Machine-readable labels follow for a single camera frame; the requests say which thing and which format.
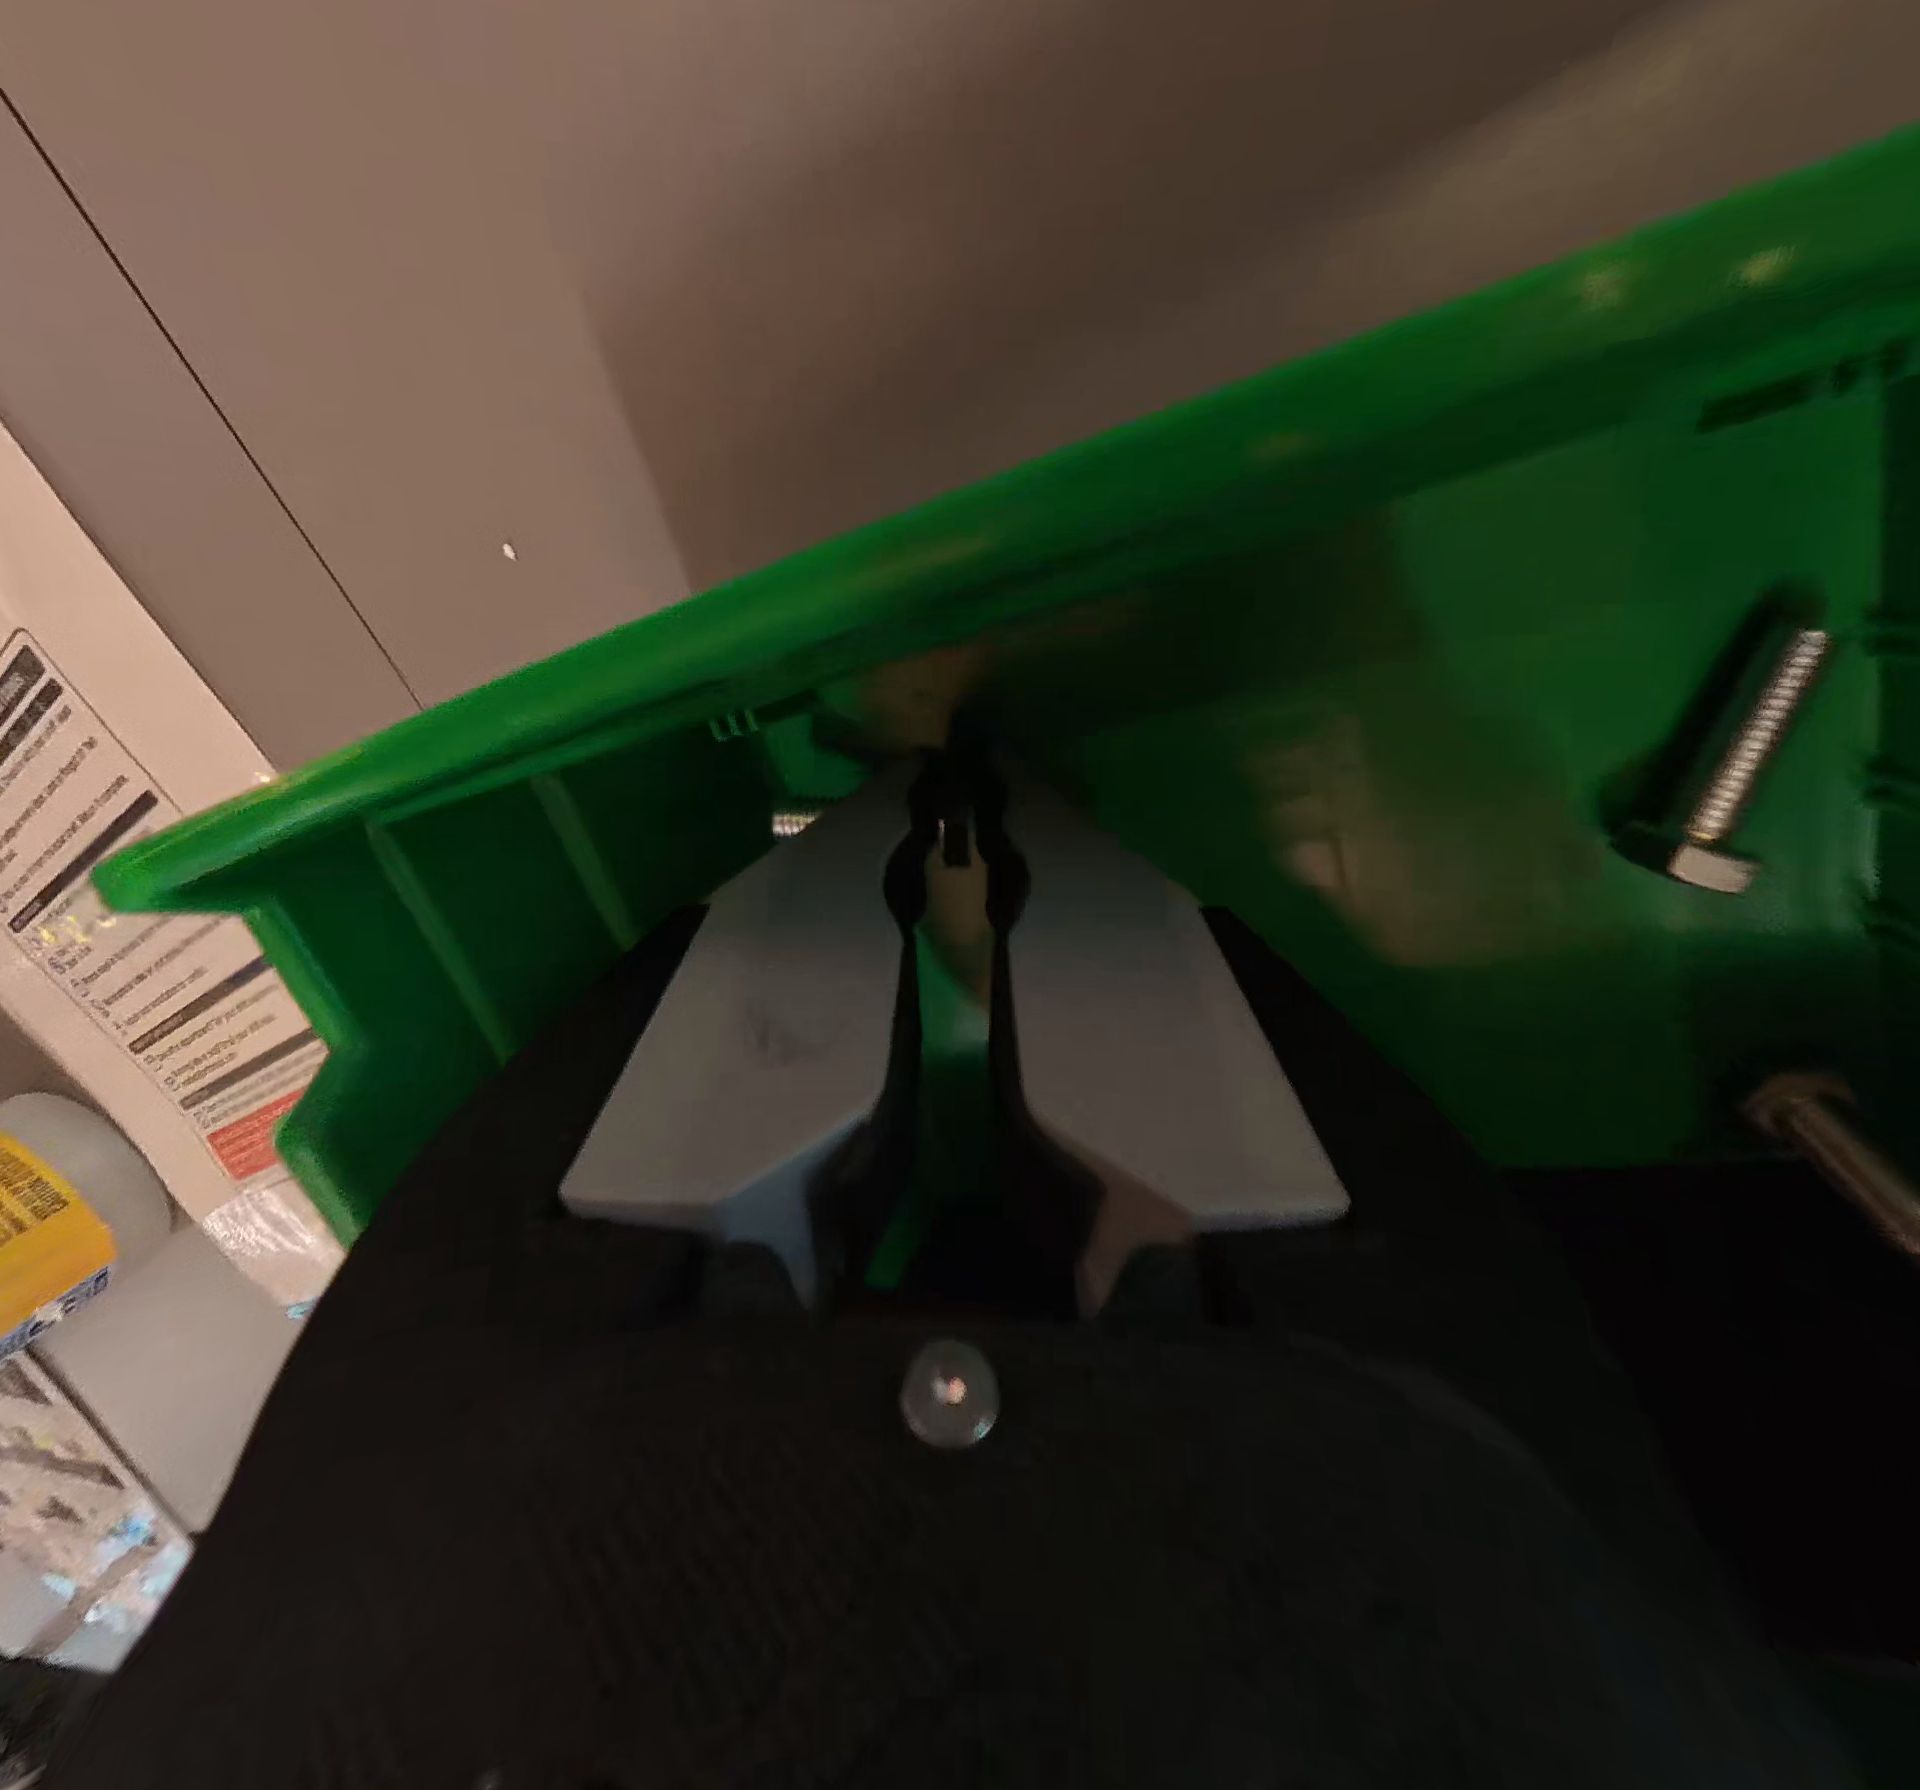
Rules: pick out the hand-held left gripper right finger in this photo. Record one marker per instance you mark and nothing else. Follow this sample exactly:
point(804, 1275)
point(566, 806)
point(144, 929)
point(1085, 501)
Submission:
point(1170, 1055)

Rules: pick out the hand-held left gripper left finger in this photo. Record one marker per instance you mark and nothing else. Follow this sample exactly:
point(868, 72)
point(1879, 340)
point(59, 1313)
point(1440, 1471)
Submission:
point(721, 1040)

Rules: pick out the white printed desk sheet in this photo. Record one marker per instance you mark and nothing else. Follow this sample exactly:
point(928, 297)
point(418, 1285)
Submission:
point(90, 830)

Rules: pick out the disinfecting wipes canister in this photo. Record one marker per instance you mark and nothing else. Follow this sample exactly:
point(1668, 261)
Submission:
point(47, 1236)

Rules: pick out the green plastic bin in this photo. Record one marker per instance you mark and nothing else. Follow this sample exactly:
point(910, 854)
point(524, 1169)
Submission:
point(1349, 619)

